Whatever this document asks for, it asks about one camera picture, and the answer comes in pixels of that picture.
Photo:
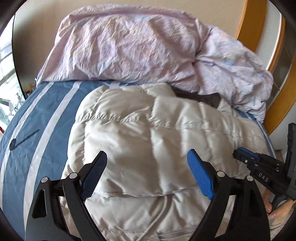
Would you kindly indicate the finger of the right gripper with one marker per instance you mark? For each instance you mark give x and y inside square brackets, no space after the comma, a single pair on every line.
[246,156]

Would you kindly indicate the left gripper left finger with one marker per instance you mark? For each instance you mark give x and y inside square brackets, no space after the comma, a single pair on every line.
[45,219]

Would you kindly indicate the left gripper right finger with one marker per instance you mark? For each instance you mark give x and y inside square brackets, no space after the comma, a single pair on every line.
[236,210]

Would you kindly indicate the beige quilted down jacket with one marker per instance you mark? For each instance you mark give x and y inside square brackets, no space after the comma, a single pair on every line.
[147,191]

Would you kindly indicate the blue white striped bedsheet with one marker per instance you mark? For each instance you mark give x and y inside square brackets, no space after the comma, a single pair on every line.
[35,143]

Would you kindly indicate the frosted glass door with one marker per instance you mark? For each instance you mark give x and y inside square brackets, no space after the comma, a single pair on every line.
[281,70]

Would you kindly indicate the pink floral duvet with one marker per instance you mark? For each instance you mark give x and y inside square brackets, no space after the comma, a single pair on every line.
[146,44]

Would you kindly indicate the window with dark frame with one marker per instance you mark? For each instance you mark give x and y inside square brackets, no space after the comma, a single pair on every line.
[11,92]

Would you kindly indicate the wooden door frame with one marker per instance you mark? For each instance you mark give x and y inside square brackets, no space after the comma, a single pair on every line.
[262,29]

